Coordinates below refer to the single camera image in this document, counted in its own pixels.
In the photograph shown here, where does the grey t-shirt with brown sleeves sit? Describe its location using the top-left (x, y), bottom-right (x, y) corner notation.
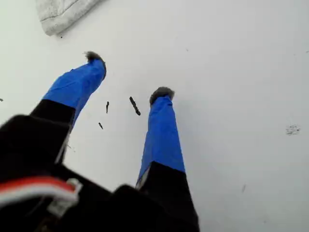
top-left (35, 0), bottom-right (107, 37)

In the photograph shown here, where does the red white servo wire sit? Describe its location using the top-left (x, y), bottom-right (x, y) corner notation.
top-left (0, 177), bottom-right (83, 213)

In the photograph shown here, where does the long black debris sliver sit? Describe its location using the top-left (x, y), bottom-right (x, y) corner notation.
top-left (129, 96), bottom-right (141, 116)

